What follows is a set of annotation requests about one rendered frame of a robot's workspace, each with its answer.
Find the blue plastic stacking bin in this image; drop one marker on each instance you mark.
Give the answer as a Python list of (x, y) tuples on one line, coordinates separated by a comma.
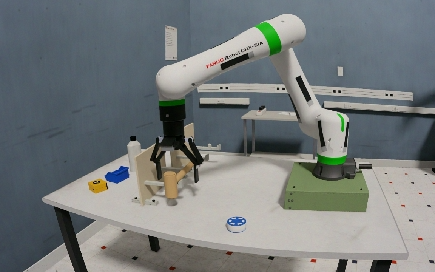
[(118, 175)]

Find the white bottle with black cap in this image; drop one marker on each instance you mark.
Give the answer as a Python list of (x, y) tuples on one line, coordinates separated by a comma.
[(134, 148)]

